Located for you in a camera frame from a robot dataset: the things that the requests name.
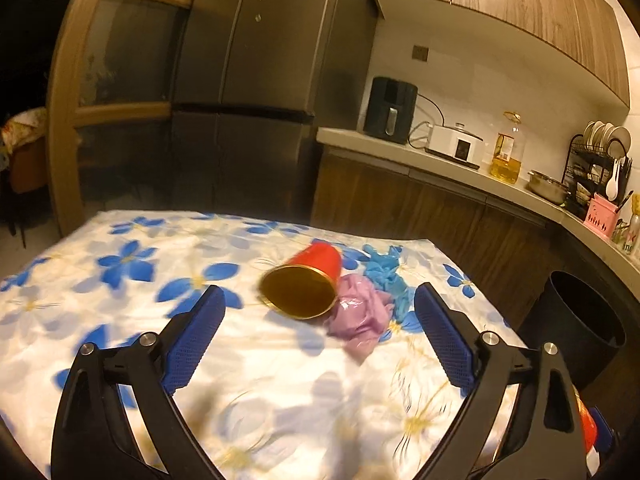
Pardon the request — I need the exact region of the cooking oil bottle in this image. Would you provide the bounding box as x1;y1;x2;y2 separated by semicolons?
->
490;111;528;185

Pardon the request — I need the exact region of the steel pot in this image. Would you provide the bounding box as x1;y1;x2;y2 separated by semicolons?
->
527;170;571;205

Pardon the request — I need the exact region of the floral cloth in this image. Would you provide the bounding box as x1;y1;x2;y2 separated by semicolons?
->
0;107;48;156

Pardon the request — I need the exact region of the wooden wall cabinet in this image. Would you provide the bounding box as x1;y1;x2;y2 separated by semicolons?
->
370;0;631;108

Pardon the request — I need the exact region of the black dish rack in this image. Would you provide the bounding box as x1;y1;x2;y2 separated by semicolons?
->
562;132;632;216

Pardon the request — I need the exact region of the white electric cooker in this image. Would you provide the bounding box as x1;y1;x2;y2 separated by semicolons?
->
425;122;485;168

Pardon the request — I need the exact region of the row of white plates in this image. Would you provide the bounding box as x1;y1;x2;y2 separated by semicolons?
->
582;121;632;153

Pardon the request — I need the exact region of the pink plastic bag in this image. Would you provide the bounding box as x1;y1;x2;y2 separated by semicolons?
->
325;274;393;361

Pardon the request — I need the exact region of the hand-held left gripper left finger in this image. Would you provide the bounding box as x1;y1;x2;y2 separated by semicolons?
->
50;285;227;480

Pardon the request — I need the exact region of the wooden base cabinet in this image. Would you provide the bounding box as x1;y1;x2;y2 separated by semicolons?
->
310;152;576;331

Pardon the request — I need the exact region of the drink can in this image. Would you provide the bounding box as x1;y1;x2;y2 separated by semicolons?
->
625;212;640;257

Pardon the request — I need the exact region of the floral tablecloth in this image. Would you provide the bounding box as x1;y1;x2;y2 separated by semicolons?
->
0;209;531;480

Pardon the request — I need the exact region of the blue glove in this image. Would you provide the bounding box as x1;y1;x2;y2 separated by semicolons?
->
361;244;418;323

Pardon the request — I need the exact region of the wooden glass door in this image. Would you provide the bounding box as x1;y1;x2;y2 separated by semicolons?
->
46;0;201;238

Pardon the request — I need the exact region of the red paper cup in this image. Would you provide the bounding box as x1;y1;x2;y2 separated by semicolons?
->
574;392;599;462
257;241;343;321

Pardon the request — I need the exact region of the black trash bin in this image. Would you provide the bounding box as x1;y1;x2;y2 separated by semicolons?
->
517;270;627;391

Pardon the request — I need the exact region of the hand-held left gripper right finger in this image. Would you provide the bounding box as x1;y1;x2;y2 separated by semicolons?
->
414;282;588;480

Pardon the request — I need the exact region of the black air fryer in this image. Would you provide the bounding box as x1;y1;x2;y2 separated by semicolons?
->
363;76;418;146

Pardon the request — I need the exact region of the pink utensil holder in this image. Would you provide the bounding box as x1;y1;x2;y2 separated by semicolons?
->
585;196;621;236

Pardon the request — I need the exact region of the grey refrigerator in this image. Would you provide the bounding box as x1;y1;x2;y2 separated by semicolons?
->
170;0;378;221

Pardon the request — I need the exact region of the white spoon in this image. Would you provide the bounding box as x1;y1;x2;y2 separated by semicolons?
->
605;157;623;201

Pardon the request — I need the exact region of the black power cable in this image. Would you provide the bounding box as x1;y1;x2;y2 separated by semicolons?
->
407;92;446;148

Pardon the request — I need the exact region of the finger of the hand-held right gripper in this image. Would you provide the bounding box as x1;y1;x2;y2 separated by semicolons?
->
592;407;617;470

